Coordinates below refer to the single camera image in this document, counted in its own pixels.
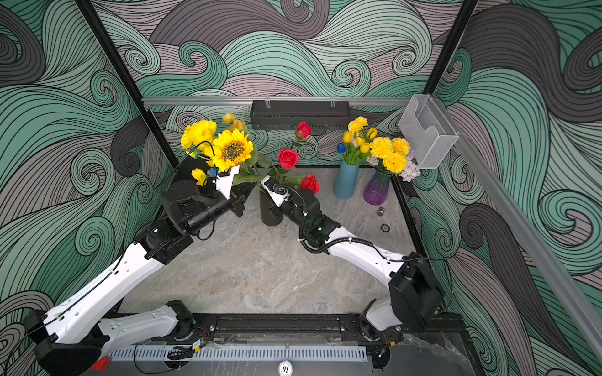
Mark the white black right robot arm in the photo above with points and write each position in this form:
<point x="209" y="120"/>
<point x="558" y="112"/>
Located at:
<point x="415" y="294"/>

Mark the yellow tulip bouquet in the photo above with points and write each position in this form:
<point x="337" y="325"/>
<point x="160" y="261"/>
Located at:
<point x="356" y="146"/>

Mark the white slotted cable duct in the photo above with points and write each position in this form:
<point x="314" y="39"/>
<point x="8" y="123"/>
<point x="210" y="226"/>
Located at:
<point x="248" y="353"/>

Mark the clear acrylic wall box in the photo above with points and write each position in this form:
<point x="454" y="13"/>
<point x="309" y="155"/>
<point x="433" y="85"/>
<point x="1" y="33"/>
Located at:
<point x="428" y="127"/>

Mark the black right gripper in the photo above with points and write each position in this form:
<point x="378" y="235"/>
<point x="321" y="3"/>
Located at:
<point x="295" y="194"/>

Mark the black cylindrical vase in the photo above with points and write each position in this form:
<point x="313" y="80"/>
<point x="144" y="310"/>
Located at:
<point x="270" y="213"/>

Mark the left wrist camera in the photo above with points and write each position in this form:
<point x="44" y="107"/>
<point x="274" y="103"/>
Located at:
<point x="225" y="180"/>

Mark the black hanging tray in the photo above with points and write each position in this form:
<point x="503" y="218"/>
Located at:
<point x="288" y="114"/>

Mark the teal ceramic vase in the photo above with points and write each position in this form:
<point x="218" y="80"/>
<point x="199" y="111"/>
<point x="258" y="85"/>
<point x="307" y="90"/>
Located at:
<point x="346" y="180"/>

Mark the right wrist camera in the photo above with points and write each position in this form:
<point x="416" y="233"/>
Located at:
<point x="277" y="192"/>

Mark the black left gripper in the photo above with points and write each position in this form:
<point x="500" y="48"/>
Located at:
<point x="235" y="200"/>

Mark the purple glass vase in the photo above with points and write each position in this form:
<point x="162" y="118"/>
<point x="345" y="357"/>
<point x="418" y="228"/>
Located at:
<point x="376" y="191"/>

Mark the black ribbed hard case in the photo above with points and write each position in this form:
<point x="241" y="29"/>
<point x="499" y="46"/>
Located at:
<point x="188" y="165"/>

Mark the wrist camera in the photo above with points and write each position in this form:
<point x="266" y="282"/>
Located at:
<point x="277" y="192"/>
<point x="225" y="180"/>

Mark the yellow flower bunch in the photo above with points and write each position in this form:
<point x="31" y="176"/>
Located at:
<point x="198" y="136"/>

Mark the red small block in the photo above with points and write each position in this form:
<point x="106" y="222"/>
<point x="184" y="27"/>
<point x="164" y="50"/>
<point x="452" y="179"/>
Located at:
<point x="101" y="364"/>

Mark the yellow sunflower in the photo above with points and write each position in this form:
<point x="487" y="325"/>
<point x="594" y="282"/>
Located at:
<point x="233" y="149"/>

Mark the red rose stem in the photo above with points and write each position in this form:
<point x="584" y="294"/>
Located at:
<point x="288" y="159"/>

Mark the yellow carnation bouquet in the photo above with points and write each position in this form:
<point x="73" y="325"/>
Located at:
<point x="394" y="157"/>

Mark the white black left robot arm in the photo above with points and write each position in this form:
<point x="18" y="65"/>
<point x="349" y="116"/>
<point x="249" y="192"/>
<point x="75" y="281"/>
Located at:
<point x="71" y="337"/>

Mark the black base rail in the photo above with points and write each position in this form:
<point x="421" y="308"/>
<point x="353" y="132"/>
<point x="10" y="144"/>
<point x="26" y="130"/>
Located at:
<point x="347" y="327"/>

